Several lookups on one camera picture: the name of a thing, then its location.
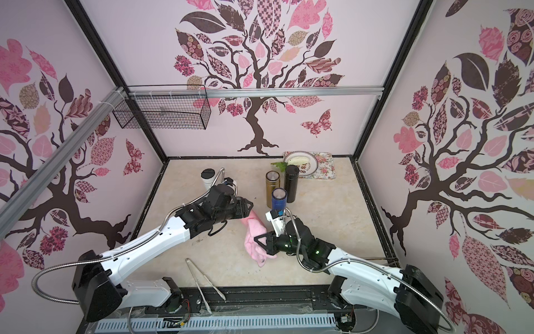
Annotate white thermos black lid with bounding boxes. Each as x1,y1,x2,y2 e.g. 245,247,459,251
200,168,216,191

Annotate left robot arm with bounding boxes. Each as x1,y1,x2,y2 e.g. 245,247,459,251
72,184,253,322

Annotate horizontal aluminium back bar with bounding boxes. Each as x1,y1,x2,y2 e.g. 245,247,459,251
128,86,385,99

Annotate blue thermos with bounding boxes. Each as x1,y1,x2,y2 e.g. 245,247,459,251
271,188,287,214

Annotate toy napa cabbage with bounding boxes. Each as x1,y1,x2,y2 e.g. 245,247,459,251
287,155,310,166

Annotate white slotted cable duct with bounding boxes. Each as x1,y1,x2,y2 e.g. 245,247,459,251
93,314,337,333

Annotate white round plate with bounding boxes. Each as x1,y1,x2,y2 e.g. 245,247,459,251
284,151,318,178

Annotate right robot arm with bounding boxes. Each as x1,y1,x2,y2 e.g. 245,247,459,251
254,218,444,333

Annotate floral rectangular tray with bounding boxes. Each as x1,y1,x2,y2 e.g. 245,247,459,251
283,152,336,180

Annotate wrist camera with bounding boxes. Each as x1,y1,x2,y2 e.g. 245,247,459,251
223,177,237,191
266,210,286,237

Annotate diagonal aluminium left bar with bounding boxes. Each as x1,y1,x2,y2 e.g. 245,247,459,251
1,87,126,239

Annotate pink towel cloth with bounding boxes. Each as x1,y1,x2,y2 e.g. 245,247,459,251
241,210,277,268

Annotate black wire basket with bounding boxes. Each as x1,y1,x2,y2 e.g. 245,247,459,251
113,83,211,130

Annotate metal tongs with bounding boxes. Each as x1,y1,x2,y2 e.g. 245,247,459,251
185,258,227,315

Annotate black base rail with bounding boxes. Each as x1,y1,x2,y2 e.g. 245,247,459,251
76,282,439,334

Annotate gold thermos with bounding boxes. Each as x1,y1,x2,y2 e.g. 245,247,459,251
266,171,280,208

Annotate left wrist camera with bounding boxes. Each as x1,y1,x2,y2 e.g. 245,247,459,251
223,177,237,191

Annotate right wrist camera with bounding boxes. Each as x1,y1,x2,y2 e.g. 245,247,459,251
266,210,286,237

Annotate left metal cable conduit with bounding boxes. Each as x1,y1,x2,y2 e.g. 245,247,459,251
31,168,234,306

